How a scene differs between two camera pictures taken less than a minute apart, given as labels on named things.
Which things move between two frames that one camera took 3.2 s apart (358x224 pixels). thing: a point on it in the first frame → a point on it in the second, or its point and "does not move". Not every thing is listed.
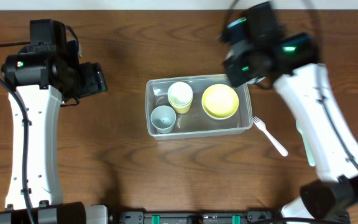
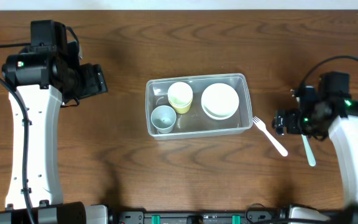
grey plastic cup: x=163 y=118 does not move
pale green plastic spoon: x=311 y=155 does not move
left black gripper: x=92 y=79 does not move
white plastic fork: x=261 y=126 does not move
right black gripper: x=238 y=73 → x=280 y=122
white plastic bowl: x=256 y=80 → x=220 y=101
